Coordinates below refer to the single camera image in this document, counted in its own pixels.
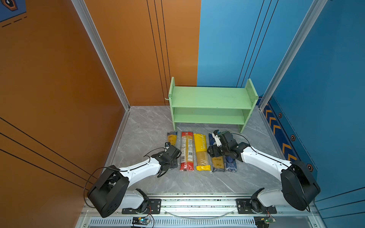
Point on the green circuit board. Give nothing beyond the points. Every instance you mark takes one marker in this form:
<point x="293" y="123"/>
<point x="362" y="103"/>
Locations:
<point x="264" y="222"/>
<point x="141" y="222"/>

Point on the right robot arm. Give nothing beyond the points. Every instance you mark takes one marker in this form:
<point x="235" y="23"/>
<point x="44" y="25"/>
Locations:
<point x="298" y="185"/>

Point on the dark blue portrait spaghetti bag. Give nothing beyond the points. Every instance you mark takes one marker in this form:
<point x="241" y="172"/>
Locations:
<point x="217" y="158"/>

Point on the blue yellow spaghetti bag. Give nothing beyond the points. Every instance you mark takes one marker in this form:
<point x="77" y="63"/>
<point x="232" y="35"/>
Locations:
<point x="172" y="138"/>

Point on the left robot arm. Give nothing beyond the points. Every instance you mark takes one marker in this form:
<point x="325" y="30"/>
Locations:
<point x="110" y="192"/>

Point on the blue Barilla spaghetti box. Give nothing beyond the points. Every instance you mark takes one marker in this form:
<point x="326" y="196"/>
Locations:
<point x="230" y="162"/>

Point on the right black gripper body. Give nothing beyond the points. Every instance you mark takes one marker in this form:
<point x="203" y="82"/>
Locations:
<point x="218" y="151"/>

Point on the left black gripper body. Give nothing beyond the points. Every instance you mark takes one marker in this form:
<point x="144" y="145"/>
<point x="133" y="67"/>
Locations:
<point x="174" y="164"/>

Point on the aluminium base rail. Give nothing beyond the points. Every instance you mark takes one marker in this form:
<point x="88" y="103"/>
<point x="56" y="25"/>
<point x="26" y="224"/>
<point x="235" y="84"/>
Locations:
<point x="203" y="211"/>

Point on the left green circuit board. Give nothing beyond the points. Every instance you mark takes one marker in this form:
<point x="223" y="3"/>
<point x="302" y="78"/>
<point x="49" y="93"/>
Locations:
<point x="141" y="222"/>

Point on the green wooden two-tier shelf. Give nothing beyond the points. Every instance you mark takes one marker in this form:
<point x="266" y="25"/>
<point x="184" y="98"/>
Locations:
<point x="212" y="105"/>

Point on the red white spaghetti bag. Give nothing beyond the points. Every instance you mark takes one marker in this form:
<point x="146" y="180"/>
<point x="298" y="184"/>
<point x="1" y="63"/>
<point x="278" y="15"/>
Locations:
<point x="187" y="157"/>

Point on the right green circuit board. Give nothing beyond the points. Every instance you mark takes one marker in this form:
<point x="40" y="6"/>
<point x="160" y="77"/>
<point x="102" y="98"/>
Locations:
<point x="264" y="222"/>

